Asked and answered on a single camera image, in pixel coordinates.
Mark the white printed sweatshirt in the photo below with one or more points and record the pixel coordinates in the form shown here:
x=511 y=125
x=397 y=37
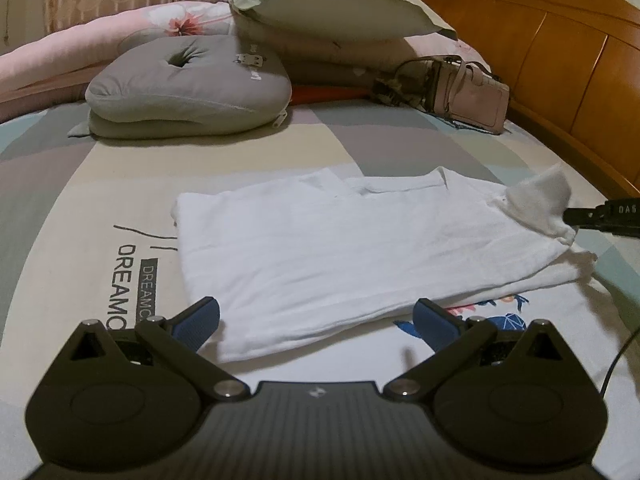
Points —
x=325 y=240

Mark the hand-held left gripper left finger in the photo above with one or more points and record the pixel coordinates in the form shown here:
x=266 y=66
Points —
x=200 y=322

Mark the folded beige blanket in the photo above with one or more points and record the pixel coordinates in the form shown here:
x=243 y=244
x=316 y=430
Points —
x=325 y=60

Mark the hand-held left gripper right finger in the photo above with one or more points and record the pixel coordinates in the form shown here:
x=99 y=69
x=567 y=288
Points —
x=432 y=325

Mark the pink floral pillow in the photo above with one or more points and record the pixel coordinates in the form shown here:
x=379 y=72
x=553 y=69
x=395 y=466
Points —
x=450 y=50

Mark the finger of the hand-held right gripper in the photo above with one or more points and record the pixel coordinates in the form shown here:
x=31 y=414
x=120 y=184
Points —
x=585 y=217

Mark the beige handbag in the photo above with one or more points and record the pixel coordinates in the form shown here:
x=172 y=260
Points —
x=475 y=100

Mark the grey dimpled cushion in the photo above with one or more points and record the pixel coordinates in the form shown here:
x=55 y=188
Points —
x=190 y=90

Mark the orange cloth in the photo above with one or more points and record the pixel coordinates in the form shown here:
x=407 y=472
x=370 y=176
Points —
x=320 y=95

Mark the wooden headboard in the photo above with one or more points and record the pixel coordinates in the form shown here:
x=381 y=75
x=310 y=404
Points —
x=550 y=50

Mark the pink floral quilt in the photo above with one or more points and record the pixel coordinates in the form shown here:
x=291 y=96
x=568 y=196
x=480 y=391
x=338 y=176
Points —
x=75 y=55

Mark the pale green pillow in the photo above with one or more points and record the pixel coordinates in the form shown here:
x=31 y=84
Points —
x=325 y=0

